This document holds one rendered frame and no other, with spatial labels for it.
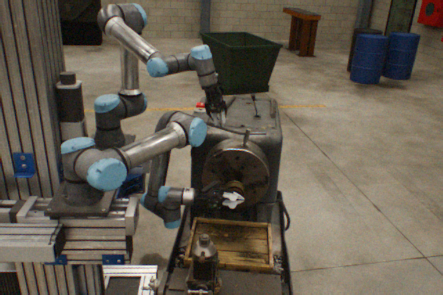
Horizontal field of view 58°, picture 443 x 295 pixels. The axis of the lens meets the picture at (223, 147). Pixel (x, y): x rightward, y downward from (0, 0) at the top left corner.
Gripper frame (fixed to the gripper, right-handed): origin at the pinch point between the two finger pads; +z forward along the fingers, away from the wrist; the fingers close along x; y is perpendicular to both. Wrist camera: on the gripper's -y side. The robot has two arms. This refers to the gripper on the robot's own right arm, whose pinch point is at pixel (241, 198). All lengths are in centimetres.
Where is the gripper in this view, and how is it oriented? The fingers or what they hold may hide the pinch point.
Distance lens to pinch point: 171.6
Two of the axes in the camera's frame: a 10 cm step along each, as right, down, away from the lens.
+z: 10.0, 0.8, -0.6
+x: 0.5, -9.1, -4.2
